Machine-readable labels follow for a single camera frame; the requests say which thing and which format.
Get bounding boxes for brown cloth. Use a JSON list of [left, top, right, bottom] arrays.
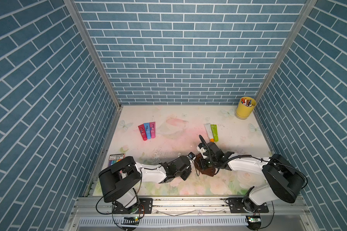
[[194, 153, 216, 177]]

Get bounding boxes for green toothpaste tube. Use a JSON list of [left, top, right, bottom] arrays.
[[211, 124, 219, 142]]

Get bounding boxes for white orange-cap toothpaste tube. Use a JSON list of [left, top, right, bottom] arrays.
[[204, 123, 215, 142]]

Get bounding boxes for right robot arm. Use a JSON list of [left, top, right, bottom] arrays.
[[196, 141, 308, 206]]

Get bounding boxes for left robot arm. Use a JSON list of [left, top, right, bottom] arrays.
[[98, 156, 191, 208]]

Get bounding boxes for magenta toothpaste tube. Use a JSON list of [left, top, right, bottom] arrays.
[[149, 122, 156, 139]]

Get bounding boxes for blue toothpaste tube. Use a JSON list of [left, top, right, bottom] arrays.
[[144, 123, 151, 139]]

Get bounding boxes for red toothpaste tube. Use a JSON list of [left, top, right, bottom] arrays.
[[138, 124, 147, 141]]

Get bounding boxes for yellow cup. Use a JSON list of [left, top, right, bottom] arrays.
[[235, 96, 257, 120]]

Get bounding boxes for pens in cup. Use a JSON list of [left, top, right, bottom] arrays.
[[241, 98, 252, 107]]

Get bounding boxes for colourful card on table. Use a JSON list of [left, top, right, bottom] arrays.
[[108, 154, 125, 166]]

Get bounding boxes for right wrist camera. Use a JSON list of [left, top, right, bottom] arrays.
[[197, 135, 209, 158]]

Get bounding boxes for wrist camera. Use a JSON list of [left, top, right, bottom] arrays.
[[188, 152, 196, 160], [197, 135, 209, 158]]

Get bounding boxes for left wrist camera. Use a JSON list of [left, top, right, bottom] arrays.
[[188, 152, 196, 160]]

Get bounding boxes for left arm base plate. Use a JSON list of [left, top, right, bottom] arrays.
[[112, 198, 153, 214]]

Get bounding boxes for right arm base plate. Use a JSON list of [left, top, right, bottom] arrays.
[[225, 197, 269, 213]]

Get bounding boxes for aluminium front rail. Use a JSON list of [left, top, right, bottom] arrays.
[[71, 196, 310, 217]]

